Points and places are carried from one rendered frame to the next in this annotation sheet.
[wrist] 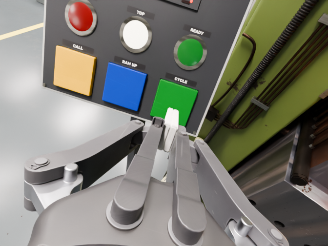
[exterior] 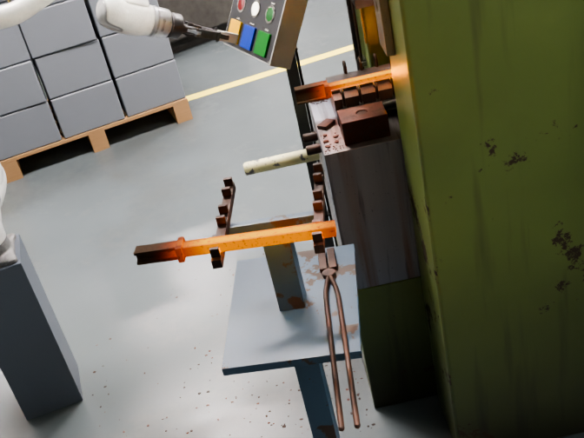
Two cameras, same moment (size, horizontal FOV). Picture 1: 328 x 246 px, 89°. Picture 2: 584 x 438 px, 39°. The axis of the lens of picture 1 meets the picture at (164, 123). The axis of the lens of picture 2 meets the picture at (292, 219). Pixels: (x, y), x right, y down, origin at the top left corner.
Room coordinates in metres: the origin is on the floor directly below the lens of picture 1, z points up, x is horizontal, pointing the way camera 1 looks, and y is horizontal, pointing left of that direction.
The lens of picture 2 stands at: (-0.77, -2.35, 1.90)
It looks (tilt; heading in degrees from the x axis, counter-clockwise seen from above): 31 degrees down; 68
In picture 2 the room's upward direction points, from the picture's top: 13 degrees counter-clockwise
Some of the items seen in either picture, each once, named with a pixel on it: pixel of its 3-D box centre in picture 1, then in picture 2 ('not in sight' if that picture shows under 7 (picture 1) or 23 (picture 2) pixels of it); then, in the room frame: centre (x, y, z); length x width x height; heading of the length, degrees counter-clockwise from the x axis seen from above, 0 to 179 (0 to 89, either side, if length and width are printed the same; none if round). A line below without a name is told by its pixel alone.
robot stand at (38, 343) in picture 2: not in sight; (23, 328); (-0.78, 0.17, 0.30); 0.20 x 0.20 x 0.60; 79
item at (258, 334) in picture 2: not in sight; (294, 304); (-0.22, -0.91, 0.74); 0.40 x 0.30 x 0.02; 59
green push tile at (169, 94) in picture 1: (173, 103); (263, 43); (0.24, 0.00, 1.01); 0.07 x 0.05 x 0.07; 91
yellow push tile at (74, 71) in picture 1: (75, 71); (235, 31); (0.24, 0.20, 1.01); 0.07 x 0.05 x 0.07; 91
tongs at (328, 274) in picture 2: not in sight; (335, 327); (-0.19, -1.06, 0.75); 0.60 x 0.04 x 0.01; 63
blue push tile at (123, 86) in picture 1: (124, 87); (248, 37); (0.24, 0.10, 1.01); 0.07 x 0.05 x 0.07; 91
